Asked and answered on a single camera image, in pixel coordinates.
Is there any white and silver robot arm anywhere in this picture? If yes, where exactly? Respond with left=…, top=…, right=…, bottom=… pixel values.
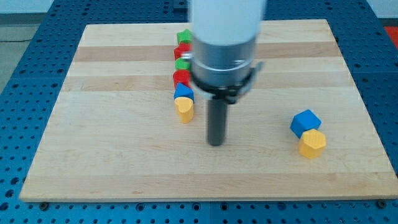
left=186, top=0, right=267, bottom=104

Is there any yellow heart block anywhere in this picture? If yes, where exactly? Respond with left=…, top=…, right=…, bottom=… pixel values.
left=174, top=96, right=194, bottom=123

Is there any blue cube block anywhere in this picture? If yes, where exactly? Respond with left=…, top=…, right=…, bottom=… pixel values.
left=290, top=110, right=322, bottom=139

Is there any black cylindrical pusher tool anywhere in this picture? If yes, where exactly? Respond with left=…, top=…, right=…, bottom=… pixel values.
left=207, top=100, right=228, bottom=146

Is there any blue triangle block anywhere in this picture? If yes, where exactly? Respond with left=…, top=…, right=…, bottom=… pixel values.
left=174, top=83, right=195, bottom=101

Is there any red cylinder block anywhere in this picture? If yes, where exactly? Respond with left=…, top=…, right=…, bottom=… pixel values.
left=172, top=69, right=190, bottom=88

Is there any green round block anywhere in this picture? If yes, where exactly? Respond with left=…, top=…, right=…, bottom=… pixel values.
left=175, top=58, right=190, bottom=70

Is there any green star block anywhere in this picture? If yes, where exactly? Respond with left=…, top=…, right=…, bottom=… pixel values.
left=177, top=29, right=192, bottom=44

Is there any wooden board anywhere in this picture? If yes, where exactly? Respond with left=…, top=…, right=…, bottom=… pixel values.
left=20, top=19, right=397, bottom=202

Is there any yellow hexagon block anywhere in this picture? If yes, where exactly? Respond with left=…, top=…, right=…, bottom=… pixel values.
left=298, top=129, right=326, bottom=159

